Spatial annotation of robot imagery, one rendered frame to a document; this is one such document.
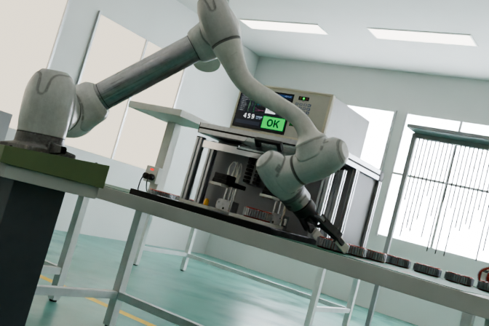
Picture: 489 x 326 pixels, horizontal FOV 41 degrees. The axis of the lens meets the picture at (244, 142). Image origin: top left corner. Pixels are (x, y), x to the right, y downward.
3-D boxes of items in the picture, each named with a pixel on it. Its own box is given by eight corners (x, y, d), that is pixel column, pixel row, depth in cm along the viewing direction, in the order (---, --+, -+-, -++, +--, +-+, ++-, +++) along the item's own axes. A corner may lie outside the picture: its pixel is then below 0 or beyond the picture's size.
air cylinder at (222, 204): (228, 215, 259) (232, 201, 260) (214, 210, 264) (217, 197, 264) (236, 216, 264) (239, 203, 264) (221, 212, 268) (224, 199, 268)
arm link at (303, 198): (289, 203, 203) (300, 215, 206) (307, 182, 207) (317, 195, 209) (273, 199, 211) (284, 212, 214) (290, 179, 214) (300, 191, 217)
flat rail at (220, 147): (327, 174, 238) (330, 166, 238) (198, 145, 273) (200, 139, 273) (329, 175, 239) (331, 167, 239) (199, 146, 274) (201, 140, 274)
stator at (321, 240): (329, 249, 211) (332, 239, 212) (308, 244, 221) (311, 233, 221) (354, 256, 217) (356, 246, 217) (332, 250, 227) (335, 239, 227)
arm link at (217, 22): (243, 30, 206) (246, 41, 220) (223, -20, 209) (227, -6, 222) (205, 46, 207) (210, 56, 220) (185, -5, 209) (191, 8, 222)
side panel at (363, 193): (335, 250, 247) (356, 169, 250) (329, 248, 249) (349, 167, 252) (363, 257, 270) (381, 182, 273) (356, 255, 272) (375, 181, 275)
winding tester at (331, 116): (320, 145, 246) (333, 94, 248) (228, 128, 271) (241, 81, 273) (359, 166, 278) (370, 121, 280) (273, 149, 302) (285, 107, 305)
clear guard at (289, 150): (293, 161, 218) (297, 143, 218) (236, 148, 231) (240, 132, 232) (332, 179, 245) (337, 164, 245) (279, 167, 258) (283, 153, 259)
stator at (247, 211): (261, 220, 231) (264, 210, 231) (236, 213, 237) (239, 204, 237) (276, 225, 240) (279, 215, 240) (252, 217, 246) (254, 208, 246)
